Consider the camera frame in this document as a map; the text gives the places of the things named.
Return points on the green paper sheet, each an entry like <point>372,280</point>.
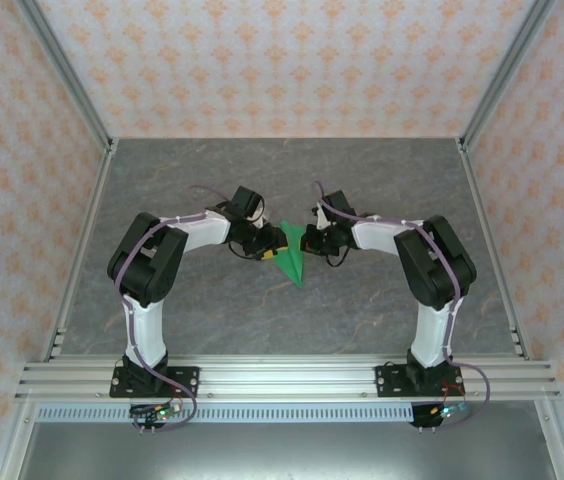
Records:
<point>292,262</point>

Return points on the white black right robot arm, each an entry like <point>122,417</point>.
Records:
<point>432,330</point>

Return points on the grey metal shelf panel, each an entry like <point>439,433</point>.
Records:
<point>282,452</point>

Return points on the aluminium mounting rail beam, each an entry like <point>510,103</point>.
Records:
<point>287,380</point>

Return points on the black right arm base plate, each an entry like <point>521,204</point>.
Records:
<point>389,382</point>

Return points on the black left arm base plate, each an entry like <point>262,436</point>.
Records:
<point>184,382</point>

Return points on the aluminium table side rail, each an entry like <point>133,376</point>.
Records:
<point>494,250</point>
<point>79,250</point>

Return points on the aluminium frame post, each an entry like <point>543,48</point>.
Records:
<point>504,75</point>
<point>67,75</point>

